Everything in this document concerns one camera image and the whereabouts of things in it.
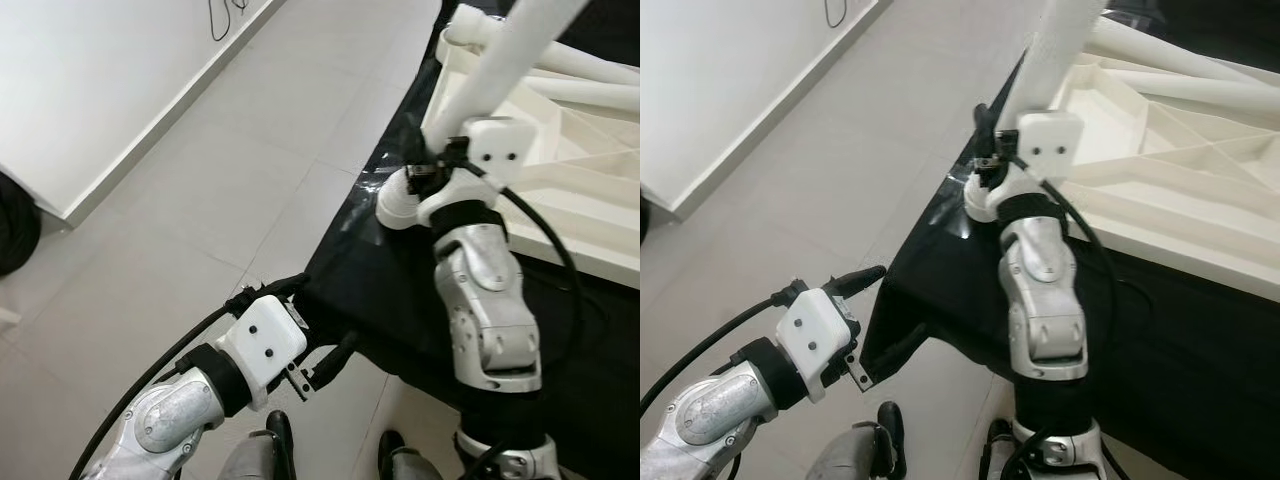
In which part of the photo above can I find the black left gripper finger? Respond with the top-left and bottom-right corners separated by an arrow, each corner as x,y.
822,264 -> 889,299
862,322 -> 926,386
312,330 -> 363,393
255,272 -> 313,299

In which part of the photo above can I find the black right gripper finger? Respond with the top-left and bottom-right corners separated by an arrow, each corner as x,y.
973,102 -> 1001,166
403,112 -> 431,171

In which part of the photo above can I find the white plastic table leg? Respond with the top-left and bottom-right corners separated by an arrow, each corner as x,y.
963,0 -> 1113,223
1105,65 -> 1280,113
1085,15 -> 1280,86
535,75 -> 641,113
443,5 -> 641,86
378,0 -> 593,233

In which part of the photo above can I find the black tablecloth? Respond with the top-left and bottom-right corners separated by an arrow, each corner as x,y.
860,0 -> 1280,480
300,0 -> 641,480

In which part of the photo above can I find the grey robot left leg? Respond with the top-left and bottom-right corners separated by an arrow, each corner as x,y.
218,408 -> 298,480
805,400 -> 909,480

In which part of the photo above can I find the grey robot leg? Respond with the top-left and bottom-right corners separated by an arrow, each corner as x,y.
980,418 -> 1031,480
378,428 -> 446,480
218,408 -> 298,480
805,400 -> 909,480

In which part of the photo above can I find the white plastic table top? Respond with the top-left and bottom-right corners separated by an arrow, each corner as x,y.
420,0 -> 641,291
1005,30 -> 1280,276

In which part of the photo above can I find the grey robot right leg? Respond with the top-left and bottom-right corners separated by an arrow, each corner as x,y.
378,428 -> 446,480
980,418 -> 1031,480

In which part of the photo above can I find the black round object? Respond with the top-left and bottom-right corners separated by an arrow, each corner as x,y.
0,172 -> 43,279

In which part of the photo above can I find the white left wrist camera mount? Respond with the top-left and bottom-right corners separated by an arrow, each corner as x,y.
775,285 -> 861,403
213,294 -> 309,411

